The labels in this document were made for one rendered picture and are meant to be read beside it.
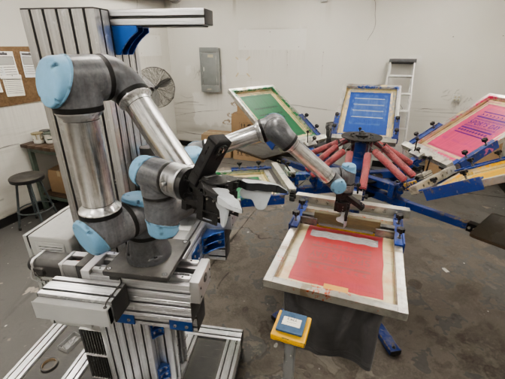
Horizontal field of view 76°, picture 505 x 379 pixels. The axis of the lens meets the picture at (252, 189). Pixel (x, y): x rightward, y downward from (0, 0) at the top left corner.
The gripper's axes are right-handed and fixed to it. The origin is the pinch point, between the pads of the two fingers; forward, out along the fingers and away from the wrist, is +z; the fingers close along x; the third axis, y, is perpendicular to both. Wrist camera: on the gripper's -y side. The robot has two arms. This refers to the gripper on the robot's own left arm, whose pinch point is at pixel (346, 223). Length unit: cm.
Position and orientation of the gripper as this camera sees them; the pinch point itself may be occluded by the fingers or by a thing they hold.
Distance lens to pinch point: 191.5
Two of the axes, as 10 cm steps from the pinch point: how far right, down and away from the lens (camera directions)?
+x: -3.5, 3.8, -8.6
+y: -9.4, -1.4, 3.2
